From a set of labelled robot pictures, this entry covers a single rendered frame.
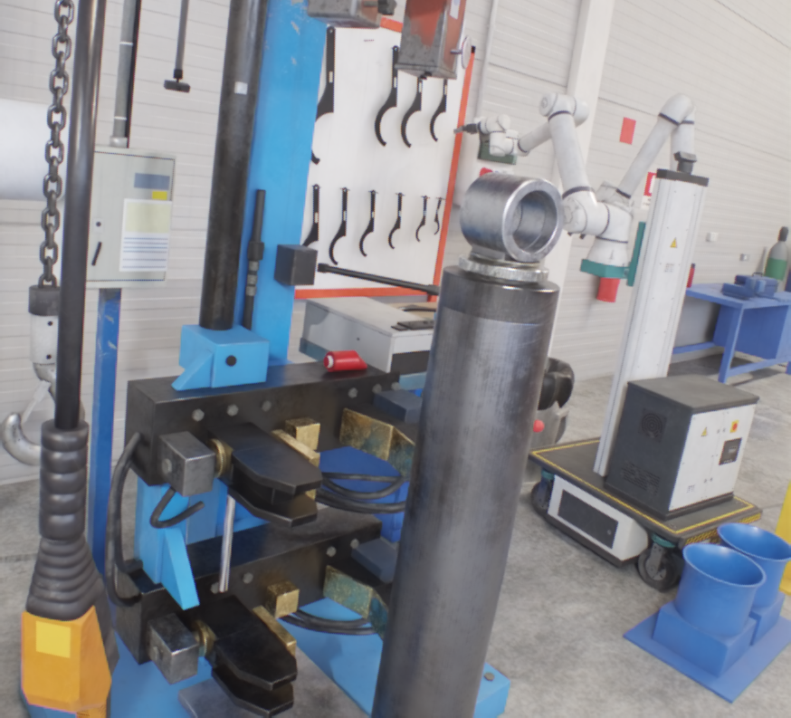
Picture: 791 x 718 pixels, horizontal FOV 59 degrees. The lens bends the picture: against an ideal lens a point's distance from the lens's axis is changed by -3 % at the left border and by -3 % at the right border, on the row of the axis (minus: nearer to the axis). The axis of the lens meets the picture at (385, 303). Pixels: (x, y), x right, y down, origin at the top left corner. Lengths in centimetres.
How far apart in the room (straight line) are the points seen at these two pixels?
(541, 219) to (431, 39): 57
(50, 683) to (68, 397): 31
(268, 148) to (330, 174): 211
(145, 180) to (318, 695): 155
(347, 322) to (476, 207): 91
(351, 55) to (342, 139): 45
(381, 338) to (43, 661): 135
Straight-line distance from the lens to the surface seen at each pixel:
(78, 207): 69
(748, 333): 832
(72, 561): 80
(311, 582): 213
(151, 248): 221
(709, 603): 298
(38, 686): 89
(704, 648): 305
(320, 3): 141
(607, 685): 285
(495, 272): 124
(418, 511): 138
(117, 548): 181
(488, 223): 124
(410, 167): 433
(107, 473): 249
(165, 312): 363
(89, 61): 68
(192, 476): 156
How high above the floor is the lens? 165
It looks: 11 degrees down
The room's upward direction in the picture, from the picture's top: 8 degrees clockwise
